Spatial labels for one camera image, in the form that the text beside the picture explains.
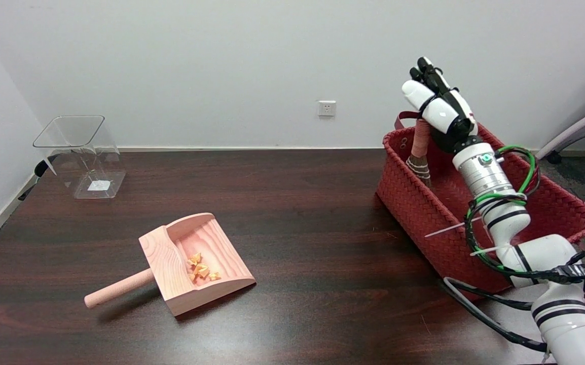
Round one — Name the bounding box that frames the small straw hand broom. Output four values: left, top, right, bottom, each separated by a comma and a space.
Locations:
406, 118, 432, 189

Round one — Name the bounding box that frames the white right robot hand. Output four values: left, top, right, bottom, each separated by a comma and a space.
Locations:
401, 56, 479, 154

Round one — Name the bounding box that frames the grey office chair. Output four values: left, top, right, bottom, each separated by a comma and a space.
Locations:
535, 99, 585, 164

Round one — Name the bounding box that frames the green robot cable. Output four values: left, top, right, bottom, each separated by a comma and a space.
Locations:
467, 145, 536, 269

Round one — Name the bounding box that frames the wooden dustpan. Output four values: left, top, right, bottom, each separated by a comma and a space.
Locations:
84, 212, 257, 317

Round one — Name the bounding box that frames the clear plastic container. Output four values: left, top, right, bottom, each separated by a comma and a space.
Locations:
32, 115, 126, 200

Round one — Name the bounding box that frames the brown woven storage basket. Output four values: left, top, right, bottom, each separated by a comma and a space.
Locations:
376, 111, 585, 302

